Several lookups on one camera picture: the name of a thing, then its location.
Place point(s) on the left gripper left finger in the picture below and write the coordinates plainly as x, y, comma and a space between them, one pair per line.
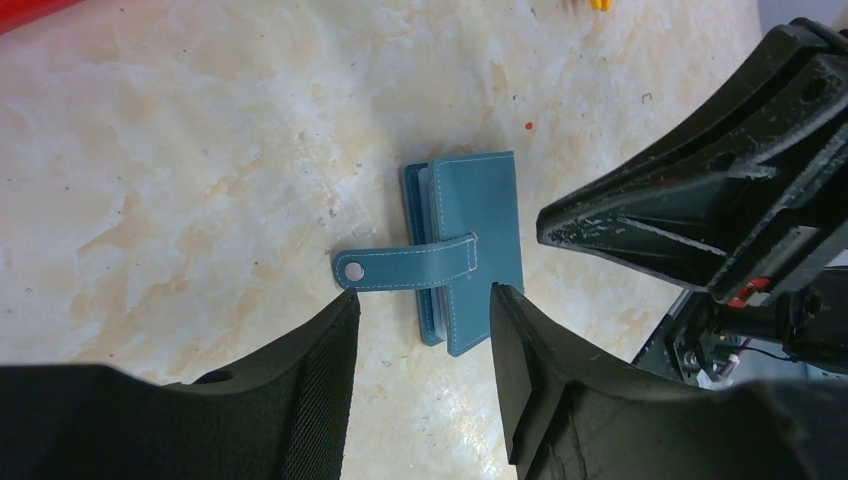
280, 412

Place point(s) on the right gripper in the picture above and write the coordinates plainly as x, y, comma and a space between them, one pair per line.
744, 199

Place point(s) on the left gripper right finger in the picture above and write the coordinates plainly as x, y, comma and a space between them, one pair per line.
571, 410

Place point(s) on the blue card holder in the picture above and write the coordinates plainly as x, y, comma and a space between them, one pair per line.
463, 228

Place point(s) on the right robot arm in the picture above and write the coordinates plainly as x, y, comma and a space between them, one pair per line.
702, 334

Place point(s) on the yellow toy block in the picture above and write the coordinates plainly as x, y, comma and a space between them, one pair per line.
601, 5

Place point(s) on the left red bin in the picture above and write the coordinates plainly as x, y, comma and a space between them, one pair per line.
17, 13

